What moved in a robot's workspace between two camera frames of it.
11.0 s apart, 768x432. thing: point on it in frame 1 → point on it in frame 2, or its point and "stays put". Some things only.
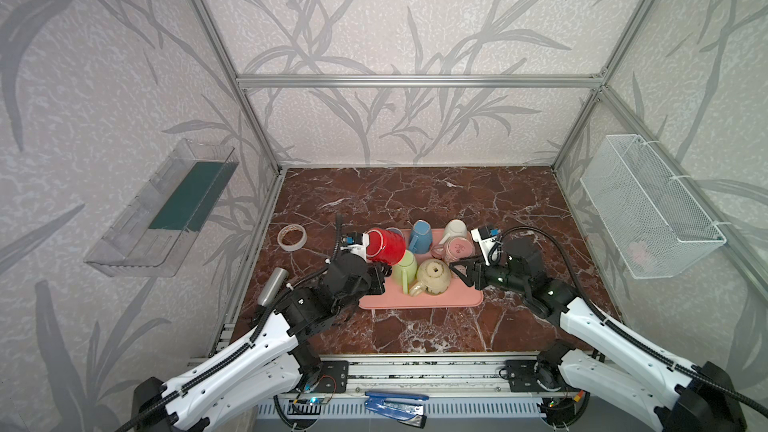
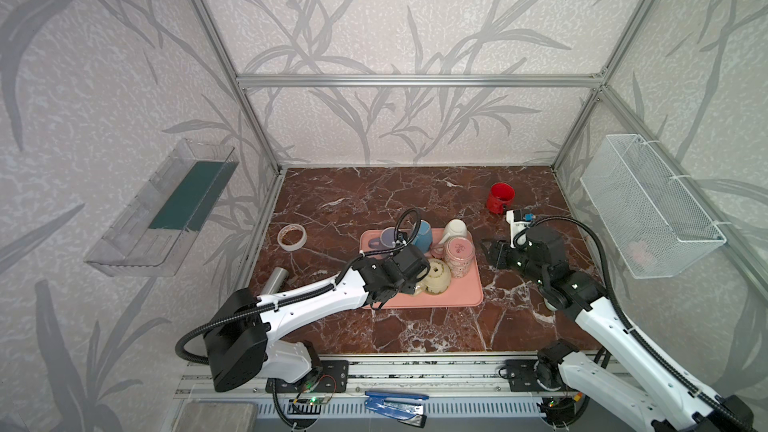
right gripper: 483,275 → 501,254
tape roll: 292,247 stays put
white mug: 454,228 stays put
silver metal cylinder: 278,276 stays put
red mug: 386,246 → 500,197
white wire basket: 642,213 stays put
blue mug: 421,237 stays put
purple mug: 395,229 → 387,237
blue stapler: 406,408 stays put
